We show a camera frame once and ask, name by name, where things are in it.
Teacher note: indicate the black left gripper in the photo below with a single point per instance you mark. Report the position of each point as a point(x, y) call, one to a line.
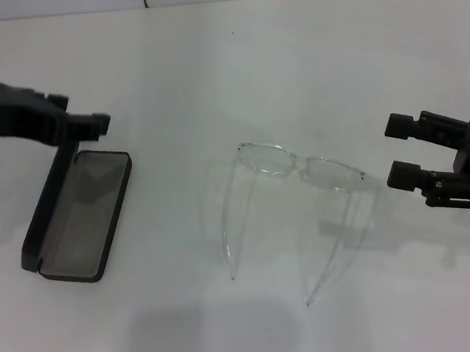
point(1, 108)

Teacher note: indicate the black glasses case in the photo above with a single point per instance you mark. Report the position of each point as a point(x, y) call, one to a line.
point(79, 217)

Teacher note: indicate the clear white glasses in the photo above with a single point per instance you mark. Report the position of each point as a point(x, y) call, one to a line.
point(269, 160)

